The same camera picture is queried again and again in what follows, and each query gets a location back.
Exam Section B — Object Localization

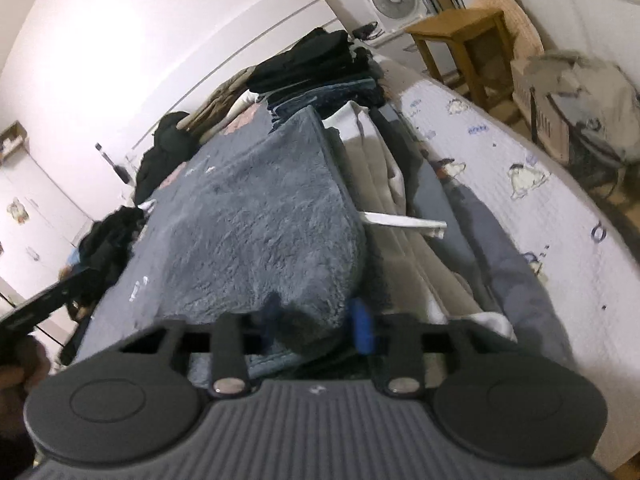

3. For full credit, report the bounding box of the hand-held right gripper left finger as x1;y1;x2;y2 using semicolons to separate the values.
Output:
120;296;282;397

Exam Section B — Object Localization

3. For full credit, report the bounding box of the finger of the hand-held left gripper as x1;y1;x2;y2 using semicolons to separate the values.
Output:
0;267;101;346

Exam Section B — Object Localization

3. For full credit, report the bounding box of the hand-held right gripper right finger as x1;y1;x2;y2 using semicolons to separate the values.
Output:
351;298;518;397

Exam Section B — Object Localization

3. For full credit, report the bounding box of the grey fleece garment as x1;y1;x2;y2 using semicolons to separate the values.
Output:
100;105;371;381

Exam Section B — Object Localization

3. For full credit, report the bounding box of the stack of folded clothes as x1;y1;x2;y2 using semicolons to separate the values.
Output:
245;27;386;126

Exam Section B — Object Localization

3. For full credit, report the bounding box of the person's left hand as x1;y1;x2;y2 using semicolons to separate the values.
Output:
0;335;53;436

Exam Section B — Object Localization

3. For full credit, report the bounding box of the white wardrobe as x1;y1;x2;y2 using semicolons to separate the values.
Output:
0;152;96;351

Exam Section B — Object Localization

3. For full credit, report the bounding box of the white folded garment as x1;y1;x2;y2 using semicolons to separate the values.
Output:
322;100;516;341

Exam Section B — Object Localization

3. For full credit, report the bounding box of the cardboard box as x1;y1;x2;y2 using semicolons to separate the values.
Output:
0;120;27;163

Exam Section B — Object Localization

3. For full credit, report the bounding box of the black puffer coat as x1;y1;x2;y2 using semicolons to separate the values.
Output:
135;112;201;206

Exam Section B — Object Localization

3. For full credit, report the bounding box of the white printed bed sheet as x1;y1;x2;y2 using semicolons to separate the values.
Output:
390;57;640;471

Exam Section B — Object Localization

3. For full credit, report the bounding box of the brown folded quilt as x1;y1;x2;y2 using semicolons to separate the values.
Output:
185;67;261;141

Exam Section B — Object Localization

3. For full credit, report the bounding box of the beige laundry basket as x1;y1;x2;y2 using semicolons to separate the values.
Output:
510;57;571;161

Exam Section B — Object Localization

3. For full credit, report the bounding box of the white bed headboard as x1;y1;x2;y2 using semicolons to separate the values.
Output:
90;0;361;181

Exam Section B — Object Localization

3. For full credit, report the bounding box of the wooden stool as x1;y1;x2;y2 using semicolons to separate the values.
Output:
404;7;516;111

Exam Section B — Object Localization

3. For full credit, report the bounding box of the grey cloth bag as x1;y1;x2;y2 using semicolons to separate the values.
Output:
530;52;640;166

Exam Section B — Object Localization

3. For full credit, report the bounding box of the black wall-hung brush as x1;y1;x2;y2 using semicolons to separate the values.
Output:
95;142;132;186

